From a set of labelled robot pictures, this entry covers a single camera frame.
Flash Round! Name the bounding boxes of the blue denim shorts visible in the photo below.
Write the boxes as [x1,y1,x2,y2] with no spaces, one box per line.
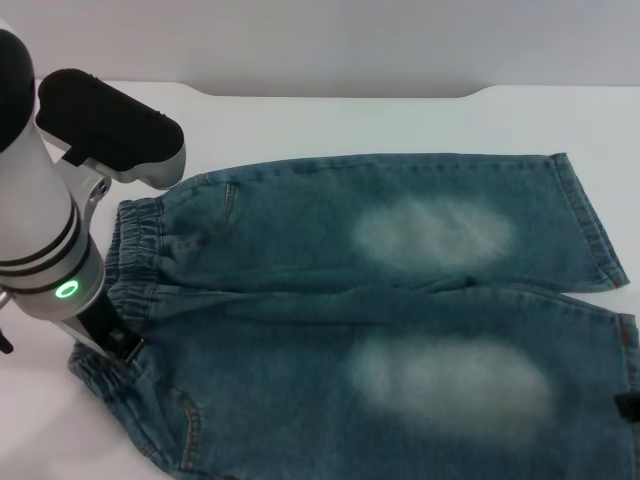
[68,152,640,480]

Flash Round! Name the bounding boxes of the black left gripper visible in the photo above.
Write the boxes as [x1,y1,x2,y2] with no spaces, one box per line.
[59,293,150,366]

